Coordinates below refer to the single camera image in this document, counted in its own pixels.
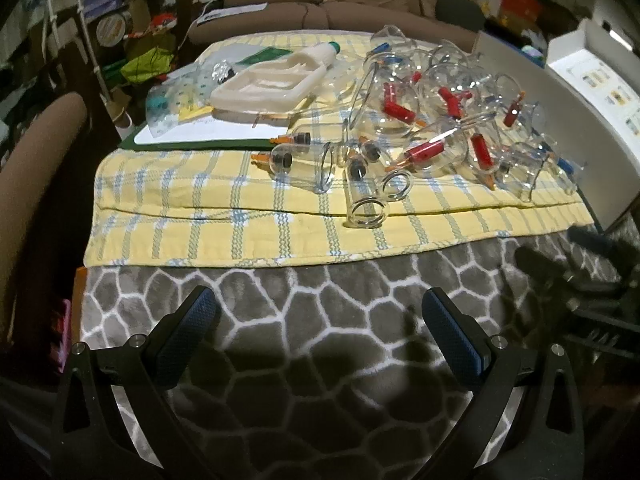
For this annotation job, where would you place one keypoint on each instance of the pink item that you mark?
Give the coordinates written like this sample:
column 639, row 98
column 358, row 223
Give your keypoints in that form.
column 66, row 335

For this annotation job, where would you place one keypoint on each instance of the white paper sheet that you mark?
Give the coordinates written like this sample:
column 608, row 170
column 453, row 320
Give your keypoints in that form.
column 230, row 12

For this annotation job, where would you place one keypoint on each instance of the brown chair back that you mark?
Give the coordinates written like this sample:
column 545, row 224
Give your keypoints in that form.
column 35, row 185

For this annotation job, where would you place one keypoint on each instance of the red box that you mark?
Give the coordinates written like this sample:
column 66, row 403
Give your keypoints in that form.
column 520, row 5

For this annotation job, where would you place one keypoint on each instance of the dotted clear plastic bag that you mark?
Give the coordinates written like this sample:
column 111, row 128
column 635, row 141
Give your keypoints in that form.
column 195, row 90

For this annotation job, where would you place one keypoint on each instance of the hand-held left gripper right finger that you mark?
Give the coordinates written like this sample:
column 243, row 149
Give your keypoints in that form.
column 452, row 340

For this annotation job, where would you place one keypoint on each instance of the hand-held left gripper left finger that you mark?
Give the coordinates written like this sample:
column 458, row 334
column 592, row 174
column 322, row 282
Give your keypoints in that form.
column 187, row 340

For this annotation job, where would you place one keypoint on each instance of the white foam-lined box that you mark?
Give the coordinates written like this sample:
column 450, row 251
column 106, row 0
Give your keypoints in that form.
column 575, row 125

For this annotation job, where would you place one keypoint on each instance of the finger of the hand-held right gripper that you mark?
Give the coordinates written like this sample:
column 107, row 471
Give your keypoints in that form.
column 592, row 242
column 542, row 267

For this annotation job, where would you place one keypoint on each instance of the pile of clear cupping cups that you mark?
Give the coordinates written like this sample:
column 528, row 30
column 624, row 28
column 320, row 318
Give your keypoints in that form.
column 390, row 105

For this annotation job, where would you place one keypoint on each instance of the dark cushion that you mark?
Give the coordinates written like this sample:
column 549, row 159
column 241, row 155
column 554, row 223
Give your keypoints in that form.
column 457, row 5

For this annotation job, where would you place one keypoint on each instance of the green cloth bundle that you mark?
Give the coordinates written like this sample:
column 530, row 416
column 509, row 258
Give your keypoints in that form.
column 147, row 60

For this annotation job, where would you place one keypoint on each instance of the white moulded plastic tray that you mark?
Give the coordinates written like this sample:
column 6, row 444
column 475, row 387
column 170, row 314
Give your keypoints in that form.
column 260, row 85

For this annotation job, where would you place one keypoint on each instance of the grey patterned blanket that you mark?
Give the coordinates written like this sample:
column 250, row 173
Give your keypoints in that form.
column 310, row 310

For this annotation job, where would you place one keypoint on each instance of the white rack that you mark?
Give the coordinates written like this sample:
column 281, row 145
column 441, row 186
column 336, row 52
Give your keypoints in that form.
column 90, row 45

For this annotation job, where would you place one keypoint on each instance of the yellow checked cloth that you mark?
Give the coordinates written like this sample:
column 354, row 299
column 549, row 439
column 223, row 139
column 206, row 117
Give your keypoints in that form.
column 200, row 200

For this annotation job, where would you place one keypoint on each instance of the brown sofa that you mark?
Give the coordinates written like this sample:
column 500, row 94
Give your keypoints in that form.
column 350, row 15

